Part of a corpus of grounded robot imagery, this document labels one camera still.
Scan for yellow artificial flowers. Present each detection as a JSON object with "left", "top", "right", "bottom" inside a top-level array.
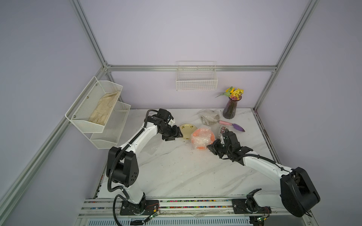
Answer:
[{"left": 216, "top": 87, "right": 244, "bottom": 101}]

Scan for lower white mesh shelf bin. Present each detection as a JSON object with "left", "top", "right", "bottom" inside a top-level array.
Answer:
[{"left": 90, "top": 101, "right": 131, "bottom": 149}]

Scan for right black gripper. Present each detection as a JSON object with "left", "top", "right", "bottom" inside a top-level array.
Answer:
[{"left": 204, "top": 138, "right": 231, "bottom": 157}]

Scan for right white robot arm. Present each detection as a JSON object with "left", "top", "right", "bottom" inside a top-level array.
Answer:
[{"left": 207, "top": 130, "right": 321, "bottom": 217}]

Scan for aluminium front rail frame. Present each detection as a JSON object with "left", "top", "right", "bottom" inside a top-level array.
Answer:
[{"left": 77, "top": 197, "right": 290, "bottom": 218}]

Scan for purple glass vase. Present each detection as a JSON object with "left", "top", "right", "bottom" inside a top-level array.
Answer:
[{"left": 222, "top": 97, "right": 242, "bottom": 119}]

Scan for black corrugated cable conduit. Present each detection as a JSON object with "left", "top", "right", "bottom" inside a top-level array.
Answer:
[{"left": 107, "top": 109, "right": 159, "bottom": 226}]

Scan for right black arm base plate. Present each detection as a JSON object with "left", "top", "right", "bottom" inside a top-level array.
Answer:
[{"left": 232, "top": 198, "right": 271, "bottom": 214}]

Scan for white wire wall basket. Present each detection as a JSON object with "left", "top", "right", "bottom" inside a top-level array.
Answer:
[{"left": 176, "top": 61, "right": 218, "bottom": 91}]

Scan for clear bubble wrap sheet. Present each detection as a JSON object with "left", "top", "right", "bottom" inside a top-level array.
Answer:
[
  {"left": 190, "top": 125, "right": 217, "bottom": 152},
  {"left": 121, "top": 109, "right": 162, "bottom": 153},
  {"left": 198, "top": 109, "right": 220, "bottom": 126}
]

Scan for beige cloth in bin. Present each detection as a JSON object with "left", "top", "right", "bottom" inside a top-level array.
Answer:
[{"left": 89, "top": 91, "right": 120, "bottom": 126}]

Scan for upper white mesh shelf bin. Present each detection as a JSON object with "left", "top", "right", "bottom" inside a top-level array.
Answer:
[{"left": 65, "top": 77, "right": 123, "bottom": 133}]

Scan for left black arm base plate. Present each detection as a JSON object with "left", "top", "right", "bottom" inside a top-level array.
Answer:
[{"left": 119, "top": 200, "right": 159, "bottom": 216}]

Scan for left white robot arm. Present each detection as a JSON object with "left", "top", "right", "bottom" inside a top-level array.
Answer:
[{"left": 106, "top": 108, "right": 183, "bottom": 205}]

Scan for white mesh shelf bin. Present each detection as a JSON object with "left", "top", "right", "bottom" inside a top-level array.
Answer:
[
  {"left": 65, "top": 77, "right": 123, "bottom": 133},
  {"left": 90, "top": 101, "right": 131, "bottom": 149}
]

